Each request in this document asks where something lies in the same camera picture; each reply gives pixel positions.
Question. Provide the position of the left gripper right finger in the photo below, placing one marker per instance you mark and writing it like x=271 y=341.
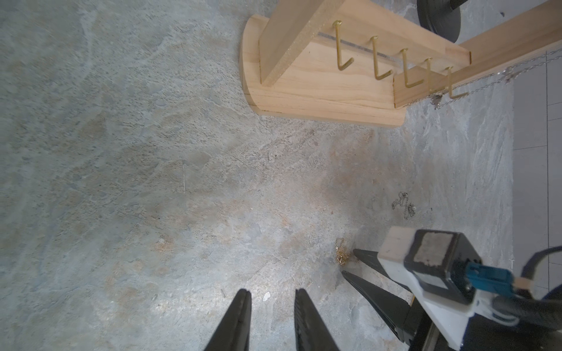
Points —
x=310 y=330

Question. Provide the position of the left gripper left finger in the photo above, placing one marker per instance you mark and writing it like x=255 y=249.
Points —
x=233 y=332

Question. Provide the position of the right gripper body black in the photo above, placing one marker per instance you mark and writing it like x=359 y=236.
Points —
x=420 y=332

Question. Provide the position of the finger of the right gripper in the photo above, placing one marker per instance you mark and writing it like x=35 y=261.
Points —
x=370 y=258
x=392 y=309

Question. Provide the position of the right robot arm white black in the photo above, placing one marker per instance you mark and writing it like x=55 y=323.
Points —
x=539 y=327

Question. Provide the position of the wooden jewelry display stand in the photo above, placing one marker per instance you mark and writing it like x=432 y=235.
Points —
x=357 y=62

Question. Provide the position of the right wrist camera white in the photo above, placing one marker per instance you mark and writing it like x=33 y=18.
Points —
x=448 y=277

